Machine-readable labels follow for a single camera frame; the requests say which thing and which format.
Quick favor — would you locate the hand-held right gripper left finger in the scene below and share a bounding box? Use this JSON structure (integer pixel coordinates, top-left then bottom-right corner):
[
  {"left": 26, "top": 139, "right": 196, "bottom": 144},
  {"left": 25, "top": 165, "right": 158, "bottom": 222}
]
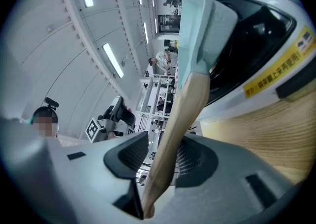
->
[{"left": 0, "top": 116, "right": 149, "bottom": 224}]

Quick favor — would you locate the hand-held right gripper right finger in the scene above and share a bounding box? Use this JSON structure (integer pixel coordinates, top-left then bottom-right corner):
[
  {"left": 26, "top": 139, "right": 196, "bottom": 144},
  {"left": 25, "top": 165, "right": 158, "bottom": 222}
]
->
[{"left": 153, "top": 134, "right": 301, "bottom": 224}]

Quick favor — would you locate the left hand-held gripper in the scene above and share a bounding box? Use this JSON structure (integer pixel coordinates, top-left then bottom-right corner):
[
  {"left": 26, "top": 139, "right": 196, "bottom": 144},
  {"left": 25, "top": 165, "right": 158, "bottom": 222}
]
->
[{"left": 85, "top": 96, "right": 136, "bottom": 144}]

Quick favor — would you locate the white portable stove black top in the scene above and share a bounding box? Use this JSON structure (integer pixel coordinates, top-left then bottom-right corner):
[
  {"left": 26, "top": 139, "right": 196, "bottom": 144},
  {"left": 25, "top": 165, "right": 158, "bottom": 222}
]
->
[{"left": 197, "top": 0, "right": 316, "bottom": 121}]

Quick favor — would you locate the person's head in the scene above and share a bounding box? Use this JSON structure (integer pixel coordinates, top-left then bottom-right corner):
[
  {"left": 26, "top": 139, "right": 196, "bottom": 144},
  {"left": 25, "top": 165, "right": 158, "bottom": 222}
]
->
[{"left": 30, "top": 106, "right": 60, "bottom": 139}]

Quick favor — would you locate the white metal shelf rack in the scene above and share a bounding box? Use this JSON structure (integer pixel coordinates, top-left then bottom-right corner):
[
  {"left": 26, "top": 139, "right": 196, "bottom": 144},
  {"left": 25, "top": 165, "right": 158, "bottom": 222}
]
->
[{"left": 137, "top": 74, "right": 177, "bottom": 120}]

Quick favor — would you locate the dark glass door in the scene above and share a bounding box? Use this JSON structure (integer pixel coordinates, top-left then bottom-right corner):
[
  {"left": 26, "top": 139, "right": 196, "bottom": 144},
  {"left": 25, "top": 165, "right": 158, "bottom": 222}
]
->
[{"left": 157, "top": 14, "right": 180, "bottom": 34}]

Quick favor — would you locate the black head-mounted camera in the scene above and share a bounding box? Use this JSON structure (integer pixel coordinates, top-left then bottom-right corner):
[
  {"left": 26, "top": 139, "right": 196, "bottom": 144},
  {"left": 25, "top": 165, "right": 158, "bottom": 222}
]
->
[{"left": 44, "top": 97, "right": 60, "bottom": 111}]

